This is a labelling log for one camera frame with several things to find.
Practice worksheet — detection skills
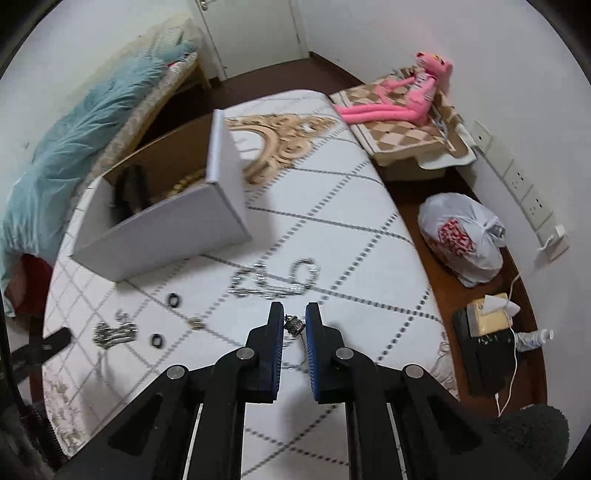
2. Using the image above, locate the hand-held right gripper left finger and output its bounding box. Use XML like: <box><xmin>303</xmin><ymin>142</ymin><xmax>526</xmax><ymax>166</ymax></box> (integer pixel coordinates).
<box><xmin>55</xmin><ymin>302</ymin><xmax>285</xmax><ymax>480</ymax></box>

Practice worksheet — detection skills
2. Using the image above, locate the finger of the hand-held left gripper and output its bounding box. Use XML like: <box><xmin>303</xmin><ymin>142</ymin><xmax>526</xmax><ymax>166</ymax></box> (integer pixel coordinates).
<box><xmin>10</xmin><ymin>327</ymin><xmax>74</xmax><ymax>370</ymax></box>

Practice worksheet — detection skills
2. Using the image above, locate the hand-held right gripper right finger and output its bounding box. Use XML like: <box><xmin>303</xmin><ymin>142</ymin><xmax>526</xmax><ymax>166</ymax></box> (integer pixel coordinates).
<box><xmin>304</xmin><ymin>302</ymin><xmax>542</xmax><ymax>480</ymax></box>

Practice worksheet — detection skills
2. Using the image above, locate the silver pendant necklace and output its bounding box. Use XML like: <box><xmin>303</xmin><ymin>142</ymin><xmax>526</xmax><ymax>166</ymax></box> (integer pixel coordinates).
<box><xmin>279</xmin><ymin>315</ymin><xmax>309</xmax><ymax>371</ymax></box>

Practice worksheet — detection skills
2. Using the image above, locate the red cloth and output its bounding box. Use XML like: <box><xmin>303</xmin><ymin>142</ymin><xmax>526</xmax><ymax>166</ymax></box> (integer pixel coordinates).
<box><xmin>4</xmin><ymin>255</ymin><xmax>54</xmax><ymax>319</ymax></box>

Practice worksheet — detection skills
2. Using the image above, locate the black coil spring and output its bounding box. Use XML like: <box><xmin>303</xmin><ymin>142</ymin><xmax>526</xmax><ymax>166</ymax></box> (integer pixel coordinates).
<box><xmin>24</xmin><ymin>402</ymin><xmax>65</xmax><ymax>467</ymax></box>

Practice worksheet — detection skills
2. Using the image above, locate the white patterned mattress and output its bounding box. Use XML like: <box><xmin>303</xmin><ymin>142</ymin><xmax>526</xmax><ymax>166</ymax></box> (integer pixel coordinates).
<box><xmin>42</xmin><ymin>89</ymin><xmax>461</xmax><ymax>479</ymax></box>

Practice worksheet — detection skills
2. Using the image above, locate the black pouch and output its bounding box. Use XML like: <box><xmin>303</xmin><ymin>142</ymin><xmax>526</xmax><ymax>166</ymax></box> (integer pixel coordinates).
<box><xmin>112</xmin><ymin>165</ymin><xmax>152</xmax><ymax>221</ymax></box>

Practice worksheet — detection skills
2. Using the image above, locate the black box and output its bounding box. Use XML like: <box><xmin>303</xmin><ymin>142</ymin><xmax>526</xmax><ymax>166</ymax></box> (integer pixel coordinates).
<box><xmin>451</xmin><ymin>306</ymin><xmax>522</xmax><ymax>397</ymax></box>

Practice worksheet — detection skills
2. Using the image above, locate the white cardboard box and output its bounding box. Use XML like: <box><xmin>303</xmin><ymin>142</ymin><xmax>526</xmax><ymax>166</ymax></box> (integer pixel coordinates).
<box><xmin>69</xmin><ymin>109</ymin><xmax>254</xmax><ymax>283</ymax></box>

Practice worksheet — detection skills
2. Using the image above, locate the yellow box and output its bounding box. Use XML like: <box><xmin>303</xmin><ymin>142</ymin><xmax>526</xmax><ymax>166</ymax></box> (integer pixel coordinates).
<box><xmin>466</xmin><ymin>292</ymin><xmax>513</xmax><ymax>339</ymax></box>

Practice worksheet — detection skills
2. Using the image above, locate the white plastic bag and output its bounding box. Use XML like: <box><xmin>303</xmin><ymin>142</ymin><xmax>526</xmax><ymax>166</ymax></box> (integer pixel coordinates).
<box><xmin>418</xmin><ymin>193</ymin><xmax>508</xmax><ymax>289</ymax></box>

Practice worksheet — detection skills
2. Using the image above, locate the light blue blanket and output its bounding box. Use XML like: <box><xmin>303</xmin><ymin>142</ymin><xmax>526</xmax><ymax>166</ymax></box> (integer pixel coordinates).
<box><xmin>1</xmin><ymin>40</ymin><xmax>199</xmax><ymax>292</ymax></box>

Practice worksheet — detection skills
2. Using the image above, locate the clear plastic bottle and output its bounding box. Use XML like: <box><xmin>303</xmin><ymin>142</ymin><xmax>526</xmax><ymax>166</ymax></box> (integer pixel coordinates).
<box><xmin>515</xmin><ymin>329</ymin><xmax>555</xmax><ymax>352</ymax></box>

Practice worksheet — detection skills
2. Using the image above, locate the dark fuzzy cloth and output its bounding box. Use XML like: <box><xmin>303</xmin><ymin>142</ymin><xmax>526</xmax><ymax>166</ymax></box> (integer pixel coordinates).
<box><xmin>486</xmin><ymin>403</ymin><xmax>570</xmax><ymax>480</ymax></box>

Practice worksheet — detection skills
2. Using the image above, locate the brown checkered cushion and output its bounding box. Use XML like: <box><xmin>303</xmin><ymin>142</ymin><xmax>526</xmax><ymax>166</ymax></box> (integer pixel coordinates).
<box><xmin>329</xmin><ymin>65</ymin><xmax>478</xmax><ymax>171</ymax></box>

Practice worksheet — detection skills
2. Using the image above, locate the pink plush toy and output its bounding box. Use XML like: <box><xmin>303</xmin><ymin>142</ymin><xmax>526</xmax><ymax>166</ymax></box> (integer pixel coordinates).
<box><xmin>334</xmin><ymin>52</ymin><xmax>454</xmax><ymax>125</ymax></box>

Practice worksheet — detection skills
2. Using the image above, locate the white door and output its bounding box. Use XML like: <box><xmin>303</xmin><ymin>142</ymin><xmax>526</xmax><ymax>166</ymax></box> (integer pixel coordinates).
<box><xmin>190</xmin><ymin>0</ymin><xmax>309</xmax><ymax>80</ymax></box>

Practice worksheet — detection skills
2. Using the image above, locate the silver chain bracelet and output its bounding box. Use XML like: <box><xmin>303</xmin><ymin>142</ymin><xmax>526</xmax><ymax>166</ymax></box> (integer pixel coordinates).
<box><xmin>93</xmin><ymin>311</ymin><xmax>139</xmax><ymax>352</ymax></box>

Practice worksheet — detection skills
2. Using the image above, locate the long silver chain necklace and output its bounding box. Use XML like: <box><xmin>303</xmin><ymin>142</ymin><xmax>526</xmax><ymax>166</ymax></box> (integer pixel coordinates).
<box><xmin>228</xmin><ymin>258</ymin><xmax>321</xmax><ymax>301</ymax></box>

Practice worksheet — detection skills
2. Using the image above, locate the gold bead necklace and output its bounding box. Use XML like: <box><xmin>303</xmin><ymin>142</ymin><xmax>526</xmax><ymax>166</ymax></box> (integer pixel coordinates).
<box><xmin>166</xmin><ymin>169</ymin><xmax>208</xmax><ymax>199</ymax></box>

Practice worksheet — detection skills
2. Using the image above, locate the white cable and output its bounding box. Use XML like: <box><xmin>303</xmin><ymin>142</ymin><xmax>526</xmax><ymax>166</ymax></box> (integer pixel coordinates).
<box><xmin>495</xmin><ymin>271</ymin><xmax>524</xmax><ymax>416</ymax></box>

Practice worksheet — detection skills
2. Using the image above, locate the white wall socket panel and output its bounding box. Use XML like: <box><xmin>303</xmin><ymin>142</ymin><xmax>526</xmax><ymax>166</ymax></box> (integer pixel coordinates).
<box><xmin>470</xmin><ymin>119</ymin><xmax>570</xmax><ymax>260</ymax></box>

